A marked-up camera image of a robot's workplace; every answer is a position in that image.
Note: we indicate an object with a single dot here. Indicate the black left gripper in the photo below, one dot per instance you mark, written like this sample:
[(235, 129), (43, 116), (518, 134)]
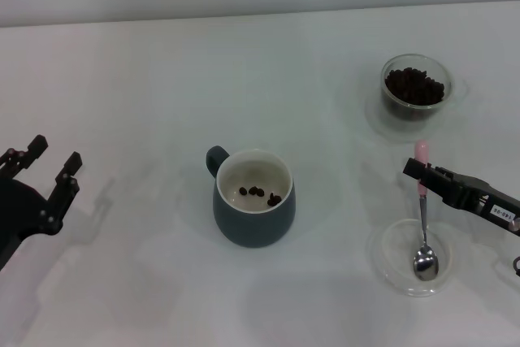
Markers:
[(20, 217)]

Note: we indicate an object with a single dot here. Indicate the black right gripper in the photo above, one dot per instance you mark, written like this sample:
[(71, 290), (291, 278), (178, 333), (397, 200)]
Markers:
[(479, 198)]

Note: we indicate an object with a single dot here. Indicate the dark teal ceramic mug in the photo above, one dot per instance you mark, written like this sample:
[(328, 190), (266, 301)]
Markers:
[(252, 229)]

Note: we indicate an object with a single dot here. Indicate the coffee beans pile in glass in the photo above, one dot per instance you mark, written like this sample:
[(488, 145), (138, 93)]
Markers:
[(412, 87)]

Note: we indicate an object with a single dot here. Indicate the clear glass cup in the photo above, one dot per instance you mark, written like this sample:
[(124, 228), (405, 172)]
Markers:
[(447, 79)]

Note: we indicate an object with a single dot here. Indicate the coffee beans in mug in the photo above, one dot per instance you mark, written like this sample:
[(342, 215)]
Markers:
[(256, 192)]

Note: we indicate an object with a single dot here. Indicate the clear glass saucer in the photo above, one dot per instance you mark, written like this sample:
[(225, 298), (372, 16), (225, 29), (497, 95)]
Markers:
[(378, 123)]

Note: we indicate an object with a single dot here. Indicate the small clear glass dish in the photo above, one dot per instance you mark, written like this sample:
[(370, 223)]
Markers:
[(386, 265)]

